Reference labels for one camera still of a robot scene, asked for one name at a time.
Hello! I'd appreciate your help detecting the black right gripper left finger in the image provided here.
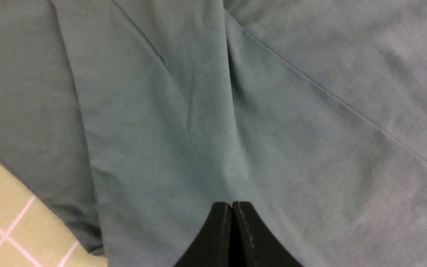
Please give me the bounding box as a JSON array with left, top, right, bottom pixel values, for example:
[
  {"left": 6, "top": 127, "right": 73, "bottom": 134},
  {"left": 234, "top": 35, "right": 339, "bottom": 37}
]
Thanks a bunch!
[{"left": 175, "top": 202, "right": 232, "bottom": 267}]

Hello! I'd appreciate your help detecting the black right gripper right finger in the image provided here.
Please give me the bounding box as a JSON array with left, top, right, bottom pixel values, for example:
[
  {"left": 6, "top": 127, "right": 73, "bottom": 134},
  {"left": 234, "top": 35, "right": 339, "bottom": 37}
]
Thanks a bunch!
[{"left": 232, "top": 201, "right": 302, "bottom": 267}]

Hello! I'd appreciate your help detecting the green long-sleeve shirt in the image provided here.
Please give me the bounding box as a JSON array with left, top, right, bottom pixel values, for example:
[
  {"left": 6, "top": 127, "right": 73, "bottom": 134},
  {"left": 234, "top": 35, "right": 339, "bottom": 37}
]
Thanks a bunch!
[{"left": 0, "top": 0, "right": 427, "bottom": 267}]

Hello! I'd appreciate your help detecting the green checkered tablecloth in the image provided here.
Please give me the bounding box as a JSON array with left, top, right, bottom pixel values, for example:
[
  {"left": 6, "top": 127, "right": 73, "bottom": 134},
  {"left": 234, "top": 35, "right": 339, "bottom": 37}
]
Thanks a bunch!
[{"left": 0, "top": 164, "right": 108, "bottom": 267}]

